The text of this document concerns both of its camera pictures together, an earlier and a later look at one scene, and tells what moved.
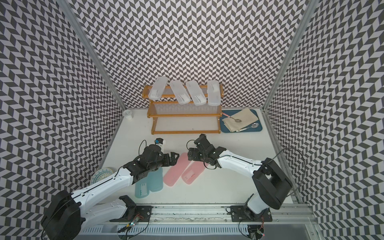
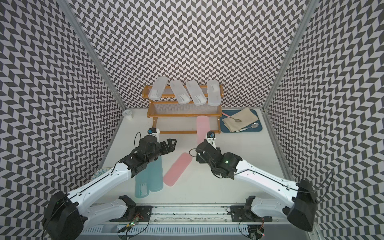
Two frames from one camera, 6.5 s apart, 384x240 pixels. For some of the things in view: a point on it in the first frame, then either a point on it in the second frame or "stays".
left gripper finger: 166,162 to 164,148
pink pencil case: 193,171 to 203,127
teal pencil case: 156,180 stays
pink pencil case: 176,171 stays
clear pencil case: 156,90 stays
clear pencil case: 181,95 stays
